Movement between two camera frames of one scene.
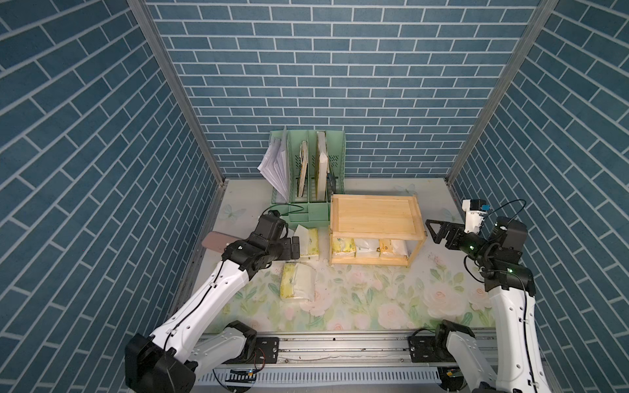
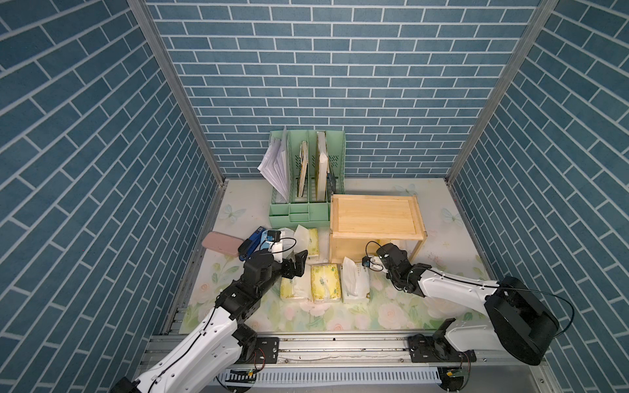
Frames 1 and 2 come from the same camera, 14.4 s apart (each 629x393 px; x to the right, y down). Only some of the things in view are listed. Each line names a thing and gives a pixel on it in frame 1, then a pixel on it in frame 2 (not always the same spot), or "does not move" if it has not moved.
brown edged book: x=303 y=167 does not move
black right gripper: x=455 y=231 to x=404 y=255
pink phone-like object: x=217 y=241 does not move
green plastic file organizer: x=316 y=163 does not move
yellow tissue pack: x=298 y=281 does not move
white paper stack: x=274 y=164 does not move
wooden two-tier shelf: x=376 y=217 does not move
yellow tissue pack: x=343 y=247 to x=325 y=282
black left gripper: x=287 y=251 to x=289 y=273
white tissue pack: x=367 y=247 to x=355 y=282
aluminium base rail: x=333 y=362 does not move
